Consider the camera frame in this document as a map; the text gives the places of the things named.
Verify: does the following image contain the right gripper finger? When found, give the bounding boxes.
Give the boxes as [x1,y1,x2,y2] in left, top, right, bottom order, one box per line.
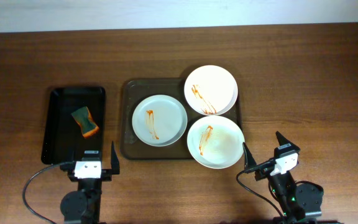
[242,142,257,172]
[275,131,300,151]

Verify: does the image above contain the white plate bottom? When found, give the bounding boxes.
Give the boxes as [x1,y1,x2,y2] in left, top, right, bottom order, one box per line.
[186,116,245,169]

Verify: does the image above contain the white plate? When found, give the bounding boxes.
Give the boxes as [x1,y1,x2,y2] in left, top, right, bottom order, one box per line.
[183,65,239,116]
[186,116,245,169]
[132,95,188,147]

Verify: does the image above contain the green orange sponge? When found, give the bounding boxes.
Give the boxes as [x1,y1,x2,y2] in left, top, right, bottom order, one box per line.
[71,106,99,139]

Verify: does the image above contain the white plate top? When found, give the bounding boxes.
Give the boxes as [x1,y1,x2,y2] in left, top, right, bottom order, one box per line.
[183,65,239,116]

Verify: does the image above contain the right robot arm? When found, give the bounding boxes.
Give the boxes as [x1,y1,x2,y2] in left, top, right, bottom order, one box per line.
[239,132,324,223]

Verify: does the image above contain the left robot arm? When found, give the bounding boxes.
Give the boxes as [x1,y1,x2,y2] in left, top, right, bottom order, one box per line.
[60,142,120,224]

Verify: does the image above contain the black rectangular tray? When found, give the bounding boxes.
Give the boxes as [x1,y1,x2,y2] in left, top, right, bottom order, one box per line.
[41,86,106,164]

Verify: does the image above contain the brown plastic tray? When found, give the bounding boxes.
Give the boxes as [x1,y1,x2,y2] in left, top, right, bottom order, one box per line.
[119,78,242,161]

